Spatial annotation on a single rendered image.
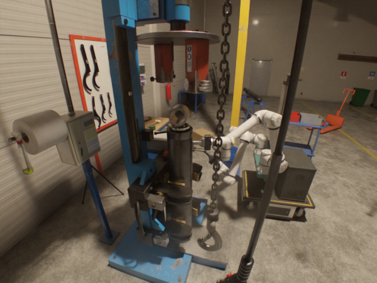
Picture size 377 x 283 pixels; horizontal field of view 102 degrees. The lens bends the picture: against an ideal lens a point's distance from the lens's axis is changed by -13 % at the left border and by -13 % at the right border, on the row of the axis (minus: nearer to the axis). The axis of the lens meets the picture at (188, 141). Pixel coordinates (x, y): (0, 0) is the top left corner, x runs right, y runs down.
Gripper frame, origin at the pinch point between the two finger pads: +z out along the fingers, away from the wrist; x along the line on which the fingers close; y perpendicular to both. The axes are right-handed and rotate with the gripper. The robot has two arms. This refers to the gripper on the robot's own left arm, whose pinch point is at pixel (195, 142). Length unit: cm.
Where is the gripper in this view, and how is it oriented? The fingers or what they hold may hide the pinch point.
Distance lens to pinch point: 149.3
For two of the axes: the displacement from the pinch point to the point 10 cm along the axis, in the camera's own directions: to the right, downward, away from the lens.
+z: -10.0, 0.4, -0.9
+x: 0.0, 9.1, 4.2
